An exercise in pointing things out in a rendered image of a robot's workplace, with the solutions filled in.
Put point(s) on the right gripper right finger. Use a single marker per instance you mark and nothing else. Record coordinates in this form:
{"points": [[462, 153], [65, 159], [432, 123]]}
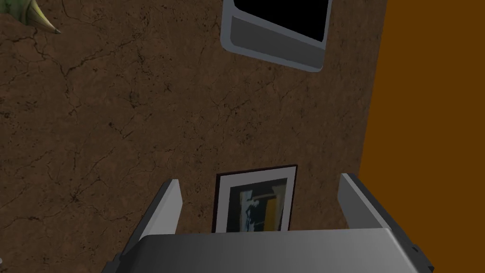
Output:
{"points": [[360, 206]]}

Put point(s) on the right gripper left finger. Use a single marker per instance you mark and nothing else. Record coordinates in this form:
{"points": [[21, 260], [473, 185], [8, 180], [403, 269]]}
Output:
{"points": [[165, 212]]}

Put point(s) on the framed picture with white mat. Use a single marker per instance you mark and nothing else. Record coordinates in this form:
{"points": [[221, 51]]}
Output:
{"points": [[254, 201]]}

